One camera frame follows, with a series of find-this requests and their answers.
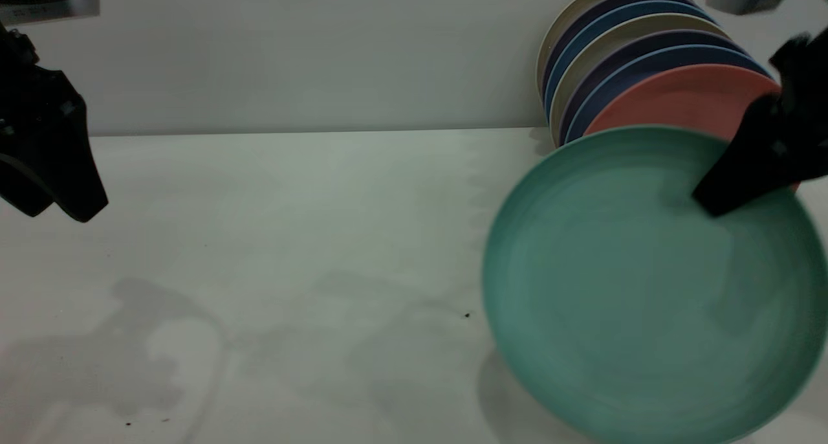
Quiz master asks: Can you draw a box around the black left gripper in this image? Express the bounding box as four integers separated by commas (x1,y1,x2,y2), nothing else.
0,23,109,224

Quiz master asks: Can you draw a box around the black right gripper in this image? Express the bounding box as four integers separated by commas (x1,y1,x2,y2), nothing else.
692,27,828,219

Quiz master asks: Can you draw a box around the green round plate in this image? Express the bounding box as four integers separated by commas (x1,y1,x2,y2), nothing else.
482,126,828,444

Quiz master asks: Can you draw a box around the pink plate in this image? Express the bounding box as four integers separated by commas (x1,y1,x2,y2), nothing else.
584,64,801,192

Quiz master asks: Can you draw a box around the blue plate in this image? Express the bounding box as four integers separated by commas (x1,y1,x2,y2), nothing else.
561,45,774,144
545,1,719,124

